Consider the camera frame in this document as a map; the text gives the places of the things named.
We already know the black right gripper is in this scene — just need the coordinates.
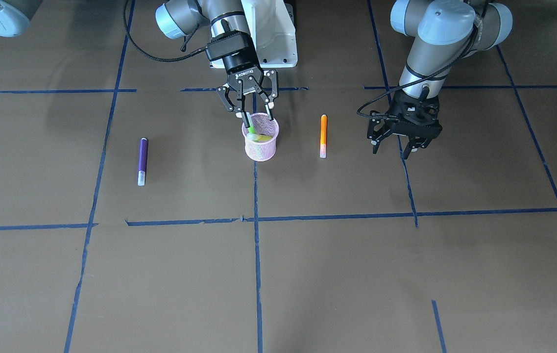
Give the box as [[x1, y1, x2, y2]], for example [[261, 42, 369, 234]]
[[207, 30, 279, 129]]

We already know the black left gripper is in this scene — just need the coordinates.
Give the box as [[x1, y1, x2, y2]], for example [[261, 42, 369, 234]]
[[366, 93, 443, 160]]

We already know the orange marker pen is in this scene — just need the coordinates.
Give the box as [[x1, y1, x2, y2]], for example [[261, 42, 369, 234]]
[[319, 114, 328, 158]]

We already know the purple marker pen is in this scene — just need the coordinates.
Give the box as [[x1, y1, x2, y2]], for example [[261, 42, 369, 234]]
[[137, 138, 148, 187]]

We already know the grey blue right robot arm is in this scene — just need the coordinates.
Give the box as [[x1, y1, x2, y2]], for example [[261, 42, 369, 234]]
[[0, 0, 278, 128]]

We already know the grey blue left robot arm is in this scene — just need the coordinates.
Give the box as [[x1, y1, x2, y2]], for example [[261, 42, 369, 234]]
[[366, 0, 513, 159]]

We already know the pink mesh pen holder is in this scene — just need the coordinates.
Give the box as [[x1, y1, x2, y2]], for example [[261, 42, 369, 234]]
[[241, 113, 280, 162]]

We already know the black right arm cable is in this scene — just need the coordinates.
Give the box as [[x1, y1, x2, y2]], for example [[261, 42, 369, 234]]
[[122, 0, 210, 63]]

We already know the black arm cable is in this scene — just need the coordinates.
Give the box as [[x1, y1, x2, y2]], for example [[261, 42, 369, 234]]
[[357, 5, 485, 121], [122, 0, 210, 63]]

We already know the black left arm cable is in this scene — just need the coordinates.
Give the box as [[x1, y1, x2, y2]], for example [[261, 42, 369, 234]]
[[357, 5, 485, 121]]

